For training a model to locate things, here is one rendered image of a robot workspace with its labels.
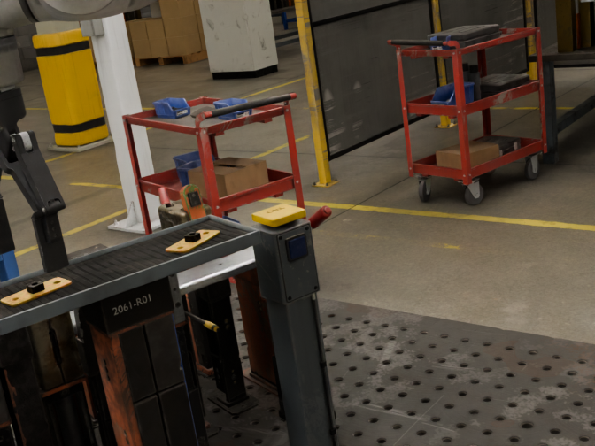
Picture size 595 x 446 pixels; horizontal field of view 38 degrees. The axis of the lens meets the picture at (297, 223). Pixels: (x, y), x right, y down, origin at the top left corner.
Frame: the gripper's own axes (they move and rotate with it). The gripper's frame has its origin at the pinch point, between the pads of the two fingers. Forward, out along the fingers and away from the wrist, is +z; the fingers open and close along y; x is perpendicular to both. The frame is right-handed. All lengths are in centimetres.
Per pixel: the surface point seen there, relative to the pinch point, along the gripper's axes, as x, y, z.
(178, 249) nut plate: -18.4, -5.6, 5.2
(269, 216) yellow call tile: -34.4, -6.7, 5.5
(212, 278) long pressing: -40.2, 17.7, 21.7
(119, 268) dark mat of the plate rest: -10.3, -3.1, 5.5
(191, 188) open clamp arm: -54, 39, 11
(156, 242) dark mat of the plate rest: -19.2, 0.8, 5.5
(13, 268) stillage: -94, 220, 73
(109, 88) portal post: -241, 362, 33
